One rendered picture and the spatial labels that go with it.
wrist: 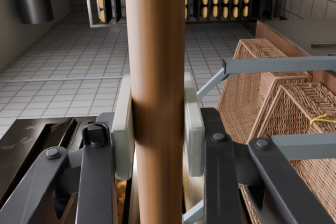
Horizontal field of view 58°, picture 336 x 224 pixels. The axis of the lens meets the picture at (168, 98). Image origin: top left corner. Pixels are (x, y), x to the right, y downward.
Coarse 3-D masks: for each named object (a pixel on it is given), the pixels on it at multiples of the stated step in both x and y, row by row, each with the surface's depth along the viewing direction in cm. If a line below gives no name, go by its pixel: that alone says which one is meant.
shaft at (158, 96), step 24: (144, 0) 14; (168, 0) 14; (144, 24) 14; (168, 24) 14; (144, 48) 15; (168, 48) 15; (144, 72) 15; (168, 72) 15; (144, 96) 16; (168, 96) 16; (144, 120) 17; (168, 120) 17; (144, 144) 18; (168, 144) 17; (144, 168) 18; (168, 168) 18; (144, 192) 19; (168, 192) 19; (144, 216) 20; (168, 216) 20
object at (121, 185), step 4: (116, 180) 129; (120, 180) 136; (124, 180) 143; (116, 184) 128; (120, 184) 134; (124, 184) 141; (116, 188) 127; (120, 188) 133; (124, 188) 140; (116, 192) 126; (120, 192) 132; (124, 192) 138; (120, 196) 130; (124, 196) 137; (120, 200) 129; (120, 204) 128; (120, 208) 127; (120, 212) 126; (120, 216) 125; (120, 220) 123
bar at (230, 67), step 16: (224, 64) 105; (240, 64) 105; (256, 64) 106; (272, 64) 106; (288, 64) 106; (304, 64) 106; (320, 64) 106; (288, 144) 62; (304, 144) 62; (320, 144) 62; (192, 208) 73
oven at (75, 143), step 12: (24, 120) 191; (36, 120) 190; (48, 120) 190; (60, 120) 190; (84, 120) 189; (72, 132) 176; (72, 144) 166; (132, 168) 161; (132, 180) 157; (132, 192) 154; (132, 204) 152; (132, 216) 150
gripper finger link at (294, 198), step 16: (256, 144) 13; (272, 144) 13; (256, 160) 12; (272, 160) 12; (272, 176) 11; (288, 176) 11; (256, 192) 13; (272, 192) 11; (288, 192) 11; (304, 192) 11; (256, 208) 13; (272, 208) 11; (288, 208) 10; (304, 208) 10; (320, 208) 10
